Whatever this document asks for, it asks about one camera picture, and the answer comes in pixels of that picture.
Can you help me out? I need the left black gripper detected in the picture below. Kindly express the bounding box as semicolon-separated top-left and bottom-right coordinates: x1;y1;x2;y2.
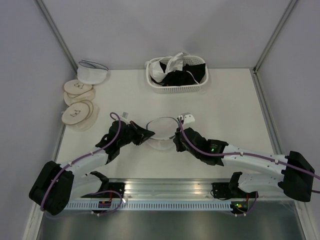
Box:
117;121;155;148

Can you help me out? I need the white mesh laundry bag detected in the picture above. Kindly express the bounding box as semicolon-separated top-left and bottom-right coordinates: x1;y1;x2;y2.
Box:
145;116;179;151

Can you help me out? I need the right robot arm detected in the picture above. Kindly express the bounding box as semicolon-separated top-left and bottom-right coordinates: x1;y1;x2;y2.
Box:
173;127;316;202

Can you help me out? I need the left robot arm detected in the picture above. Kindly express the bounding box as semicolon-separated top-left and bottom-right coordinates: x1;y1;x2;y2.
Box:
28;120;155;216

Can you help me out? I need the white bra in basket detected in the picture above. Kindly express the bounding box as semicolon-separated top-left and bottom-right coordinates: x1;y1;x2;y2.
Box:
145;52;185;83

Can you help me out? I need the middle cream laundry bag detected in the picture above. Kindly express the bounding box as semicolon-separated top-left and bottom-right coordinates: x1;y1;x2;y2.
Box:
63;89;96;106

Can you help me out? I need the black bra in basket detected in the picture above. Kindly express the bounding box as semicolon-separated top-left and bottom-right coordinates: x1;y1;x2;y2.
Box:
151;63;206;87

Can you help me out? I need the spare white mesh bag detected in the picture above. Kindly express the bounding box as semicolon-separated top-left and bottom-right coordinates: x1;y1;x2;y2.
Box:
77;59;109;85

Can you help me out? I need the top cream laundry bag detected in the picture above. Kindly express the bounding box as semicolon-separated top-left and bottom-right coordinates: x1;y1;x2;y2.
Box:
63;79;93;95

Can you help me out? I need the white plastic basket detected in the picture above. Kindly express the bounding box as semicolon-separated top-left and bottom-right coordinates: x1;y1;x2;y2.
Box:
144;54;209;94

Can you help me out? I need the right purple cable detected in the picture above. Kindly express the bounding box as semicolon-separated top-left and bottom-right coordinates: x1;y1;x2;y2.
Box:
177;118;320;196

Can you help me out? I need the purple cable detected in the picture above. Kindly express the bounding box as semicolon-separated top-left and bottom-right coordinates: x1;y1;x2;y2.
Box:
39;112;122;213
177;118;320;196

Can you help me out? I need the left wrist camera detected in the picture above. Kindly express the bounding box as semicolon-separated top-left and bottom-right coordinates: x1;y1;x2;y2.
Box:
120;112;130;124

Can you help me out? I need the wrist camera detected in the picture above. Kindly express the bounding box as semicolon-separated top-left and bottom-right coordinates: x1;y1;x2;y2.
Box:
177;112;196;125
120;112;130;124

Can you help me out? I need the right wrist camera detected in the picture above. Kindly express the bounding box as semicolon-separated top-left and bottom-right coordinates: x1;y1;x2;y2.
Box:
177;112;196;125

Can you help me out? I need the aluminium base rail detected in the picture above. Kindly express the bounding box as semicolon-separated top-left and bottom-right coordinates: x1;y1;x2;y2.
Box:
101;179;247;200

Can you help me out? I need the white slotted cable duct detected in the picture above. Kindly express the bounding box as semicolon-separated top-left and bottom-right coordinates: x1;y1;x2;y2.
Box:
64;200;232;211

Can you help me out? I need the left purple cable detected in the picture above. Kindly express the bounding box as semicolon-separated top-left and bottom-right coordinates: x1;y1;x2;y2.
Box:
39;112;122;213

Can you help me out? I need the left aluminium frame post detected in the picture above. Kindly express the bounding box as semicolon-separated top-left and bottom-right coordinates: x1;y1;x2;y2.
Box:
34;0;78;74

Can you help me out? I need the aluminium frame post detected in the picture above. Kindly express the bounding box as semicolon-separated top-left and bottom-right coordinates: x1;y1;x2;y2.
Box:
34;0;78;74
252;0;300;74

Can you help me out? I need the right aluminium frame post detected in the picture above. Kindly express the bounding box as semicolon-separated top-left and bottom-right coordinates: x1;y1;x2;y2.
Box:
252;0;300;74

